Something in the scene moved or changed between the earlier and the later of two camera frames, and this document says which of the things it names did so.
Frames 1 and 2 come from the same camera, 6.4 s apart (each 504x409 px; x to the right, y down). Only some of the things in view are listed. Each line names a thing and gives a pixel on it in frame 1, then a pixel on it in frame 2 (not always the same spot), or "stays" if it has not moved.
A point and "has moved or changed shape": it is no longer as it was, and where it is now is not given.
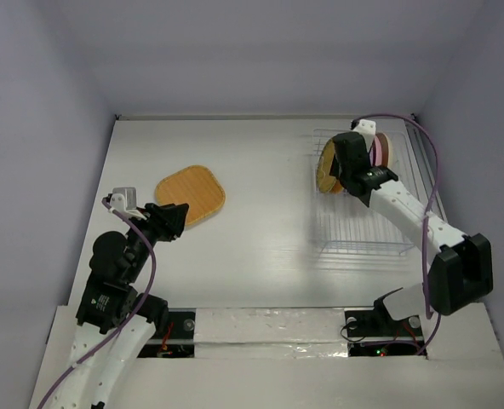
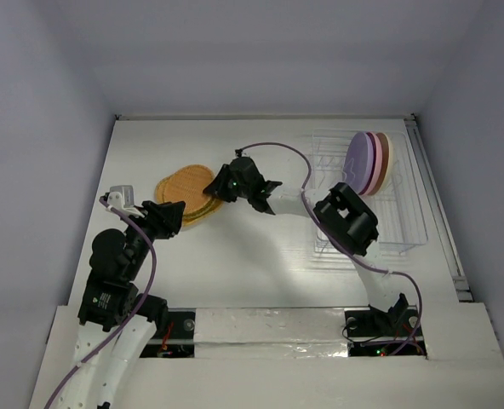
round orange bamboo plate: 337,188 has moved or changed shape
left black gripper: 174,215 stays
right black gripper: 346,152 to 227,184
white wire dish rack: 345,226 stays
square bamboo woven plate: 196,186 stays
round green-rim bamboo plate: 326,182 to 214,205
